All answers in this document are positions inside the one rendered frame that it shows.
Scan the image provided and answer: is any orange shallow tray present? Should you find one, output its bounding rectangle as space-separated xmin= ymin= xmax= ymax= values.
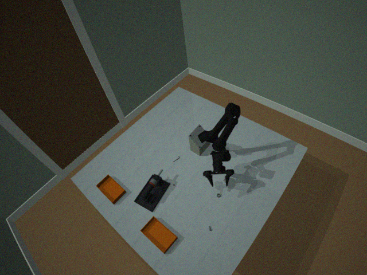
xmin=96 ymin=175 xmax=126 ymax=204
xmin=140 ymin=216 xmax=178 ymax=253

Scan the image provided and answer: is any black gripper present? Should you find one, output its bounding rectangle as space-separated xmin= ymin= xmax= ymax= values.
xmin=203 ymin=162 xmax=235 ymax=187

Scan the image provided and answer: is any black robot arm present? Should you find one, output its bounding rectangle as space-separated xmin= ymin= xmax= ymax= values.
xmin=198 ymin=103 xmax=241 ymax=162

